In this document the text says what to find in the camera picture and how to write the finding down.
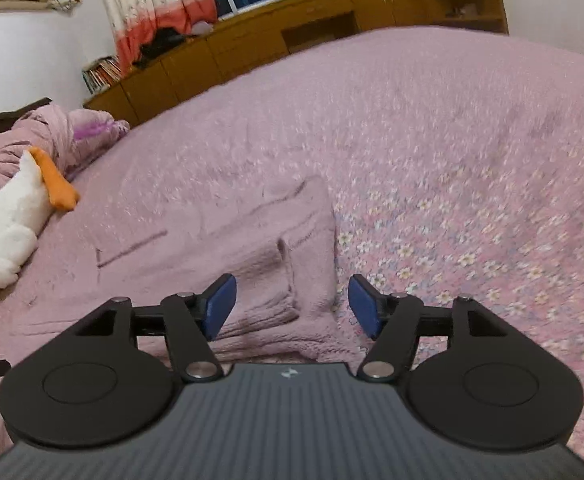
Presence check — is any dark bag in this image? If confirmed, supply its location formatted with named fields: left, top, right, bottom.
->
left=138, top=27, right=195, bottom=67

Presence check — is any purple patterned pillow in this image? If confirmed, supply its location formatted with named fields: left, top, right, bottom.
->
left=70, top=109, right=131, bottom=143

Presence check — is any floral curtain with orange hem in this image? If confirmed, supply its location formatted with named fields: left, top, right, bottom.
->
left=92, top=0, right=221, bottom=75

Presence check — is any pink floral duvet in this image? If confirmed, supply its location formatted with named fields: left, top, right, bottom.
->
left=0, top=104, right=131, bottom=221

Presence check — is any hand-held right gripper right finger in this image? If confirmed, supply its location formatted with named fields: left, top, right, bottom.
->
left=348, top=274, right=518, bottom=383

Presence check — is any white plush goose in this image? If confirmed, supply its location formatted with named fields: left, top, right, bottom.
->
left=0, top=146, right=80, bottom=326

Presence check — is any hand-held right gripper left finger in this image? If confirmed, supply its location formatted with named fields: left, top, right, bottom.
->
left=72, top=274, right=237, bottom=383

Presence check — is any wooden wall cabinet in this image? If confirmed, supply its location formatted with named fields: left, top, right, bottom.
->
left=82, top=0, right=510, bottom=128

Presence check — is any row of books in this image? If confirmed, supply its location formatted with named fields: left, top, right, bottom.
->
left=82, top=56, right=123, bottom=95

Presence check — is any pink floral bed sheet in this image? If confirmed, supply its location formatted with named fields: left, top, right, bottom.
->
left=0, top=25, right=584, bottom=480

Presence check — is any pink cable knit sweater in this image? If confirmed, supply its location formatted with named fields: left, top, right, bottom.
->
left=16, top=175, right=367, bottom=366

